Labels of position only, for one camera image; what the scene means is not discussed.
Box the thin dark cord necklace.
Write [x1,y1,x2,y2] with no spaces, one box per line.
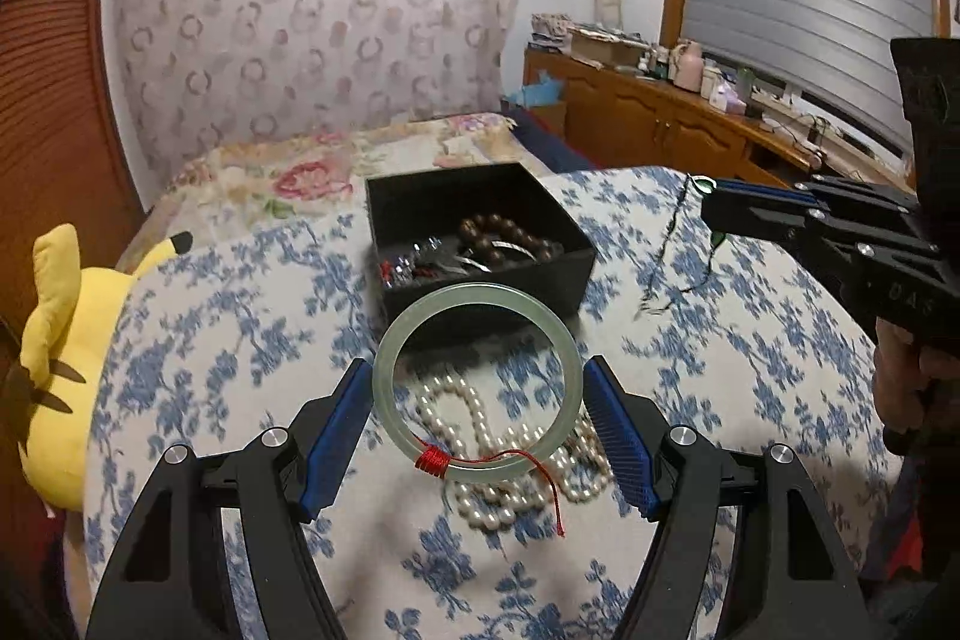
[632,172,731,320]

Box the white pearl necklace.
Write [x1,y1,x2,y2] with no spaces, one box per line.
[413,372,616,533]

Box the brown wooden bead bracelet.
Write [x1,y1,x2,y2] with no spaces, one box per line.
[457,212,565,267]

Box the jade bangle with red thread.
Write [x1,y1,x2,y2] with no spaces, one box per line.
[371,283,584,537]

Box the purple crystal hair comb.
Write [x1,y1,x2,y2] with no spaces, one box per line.
[379,236,539,289]

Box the black jewelry box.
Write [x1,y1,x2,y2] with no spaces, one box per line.
[366,164,597,320]

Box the person's hand on gripper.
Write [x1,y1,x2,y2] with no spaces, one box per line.
[872,319,958,456]

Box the pink tissue box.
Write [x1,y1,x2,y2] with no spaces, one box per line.
[708,81,747,117]

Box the blue floral white blanket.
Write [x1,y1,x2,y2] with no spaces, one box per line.
[83,167,898,638]

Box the pink thermos jug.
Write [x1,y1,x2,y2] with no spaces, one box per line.
[669,39,704,94]

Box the wooden sideboard cabinet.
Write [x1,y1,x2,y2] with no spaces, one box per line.
[522,47,887,192]

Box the cardboard box on cabinet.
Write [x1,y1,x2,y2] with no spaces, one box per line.
[569,28,647,68]

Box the blue bag by bed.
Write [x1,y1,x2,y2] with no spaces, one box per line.
[508,71,565,109]

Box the yellow Pikachu plush toy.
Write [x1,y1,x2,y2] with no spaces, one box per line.
[2,224,194,512]

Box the pink floral bedspread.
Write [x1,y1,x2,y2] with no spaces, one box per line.
[117,112,550,273]

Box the wooden louvered wardrobe door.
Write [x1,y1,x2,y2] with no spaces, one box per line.
[0,0,145,640]

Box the circle patterned sheer curtain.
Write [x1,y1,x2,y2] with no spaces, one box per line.
[116,0,517,181]

